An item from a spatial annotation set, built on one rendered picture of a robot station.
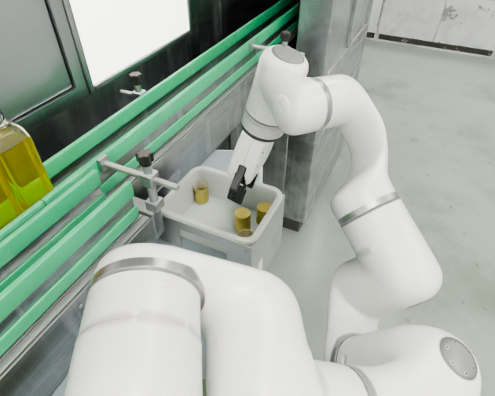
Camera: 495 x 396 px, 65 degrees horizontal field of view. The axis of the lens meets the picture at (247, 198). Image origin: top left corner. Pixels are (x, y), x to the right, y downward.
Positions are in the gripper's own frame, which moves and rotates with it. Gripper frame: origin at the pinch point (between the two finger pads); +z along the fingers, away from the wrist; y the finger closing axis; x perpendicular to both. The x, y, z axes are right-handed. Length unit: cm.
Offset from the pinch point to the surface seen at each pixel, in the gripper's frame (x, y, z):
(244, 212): 2.3, -0.3, 6.9
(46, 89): -42.2, 4.8, -3.9
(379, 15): -1, -348, 66
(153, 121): -23.7, -4.4, -0.8
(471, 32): 78, -345, 49
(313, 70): -4, -72, 7
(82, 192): -22.1, 19.1, -0.2
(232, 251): 4.2, 9.4, 7.7
